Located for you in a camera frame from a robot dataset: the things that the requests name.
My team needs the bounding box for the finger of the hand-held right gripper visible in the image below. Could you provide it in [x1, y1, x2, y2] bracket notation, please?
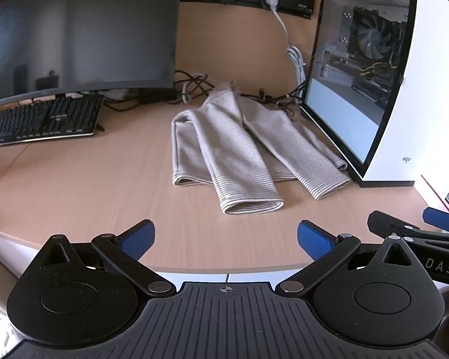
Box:
[422, 207, 449, 233]
[367, 210, 449, 247]

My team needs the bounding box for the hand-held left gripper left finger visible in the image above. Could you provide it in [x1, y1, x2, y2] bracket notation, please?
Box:
[37, 219, 176, 297]

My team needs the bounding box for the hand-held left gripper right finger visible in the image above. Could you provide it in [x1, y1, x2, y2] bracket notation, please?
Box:
[276, 220, 420, 296]

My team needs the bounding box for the beige striped knit garment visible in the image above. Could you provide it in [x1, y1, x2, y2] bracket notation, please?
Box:
[171, 80, 351, 215]

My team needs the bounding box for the white box with red stripe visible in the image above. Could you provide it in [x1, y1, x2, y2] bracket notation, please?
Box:
[420, 174, 449, 217]

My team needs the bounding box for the white computer case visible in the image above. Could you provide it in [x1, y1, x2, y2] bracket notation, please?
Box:
[299, 0, 449, 189]

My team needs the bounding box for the dark monitor stand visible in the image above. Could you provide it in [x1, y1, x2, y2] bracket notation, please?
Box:
[136, 88, 177, 105]

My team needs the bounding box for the black computer keyboard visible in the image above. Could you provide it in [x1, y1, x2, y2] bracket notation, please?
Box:
[0, 95, 105, 149]

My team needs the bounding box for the black curved computer monitor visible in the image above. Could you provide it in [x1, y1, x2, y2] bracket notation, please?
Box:
[0, 0, 184, 111]

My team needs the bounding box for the black cable bundle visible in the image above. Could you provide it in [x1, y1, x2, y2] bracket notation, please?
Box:
[174, 69, 307, 120]

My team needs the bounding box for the thin white cable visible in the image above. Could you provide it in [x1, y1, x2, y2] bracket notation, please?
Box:
[182, 72, 212, 104]

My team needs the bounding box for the white plug with cable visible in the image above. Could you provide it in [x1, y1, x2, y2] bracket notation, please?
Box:
[261, 0, 308, 94]

